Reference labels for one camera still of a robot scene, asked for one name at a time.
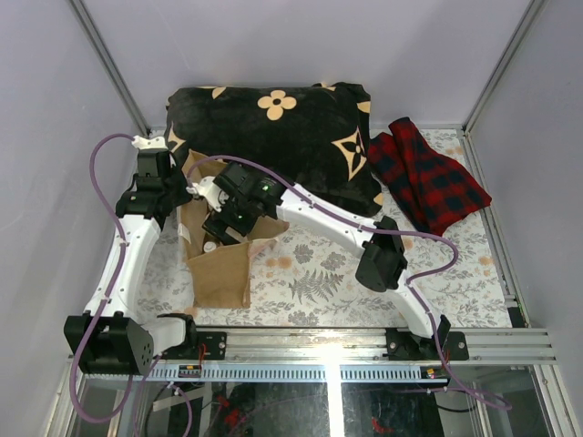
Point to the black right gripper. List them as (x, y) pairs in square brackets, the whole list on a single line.
[(218, 223)]

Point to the yellow liquid bottle white cap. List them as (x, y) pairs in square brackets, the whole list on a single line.
[(209, 246)]

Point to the brown jute canvas bag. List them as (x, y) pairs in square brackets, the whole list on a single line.
[(221, 278)]

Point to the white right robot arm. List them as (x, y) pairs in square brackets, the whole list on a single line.
[(377, 244)]

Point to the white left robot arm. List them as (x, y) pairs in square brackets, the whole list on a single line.
[(108, 338)]

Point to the black floral blanket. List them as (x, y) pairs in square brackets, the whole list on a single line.
[(317, 136)]

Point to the floral patterned table mat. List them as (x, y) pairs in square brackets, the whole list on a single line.
[(305, 280)]

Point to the red black plaid cloth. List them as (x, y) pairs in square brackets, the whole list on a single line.
[(432, 190)]

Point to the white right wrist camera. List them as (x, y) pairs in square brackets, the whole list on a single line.
[(208, 190)]

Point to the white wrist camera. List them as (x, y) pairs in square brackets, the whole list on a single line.
[(143, 143), (208, 190)]

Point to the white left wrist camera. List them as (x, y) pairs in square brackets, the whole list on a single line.
[(143, 143)]

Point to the aluminium mounting rail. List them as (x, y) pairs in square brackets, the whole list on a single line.
[(471, 346)]

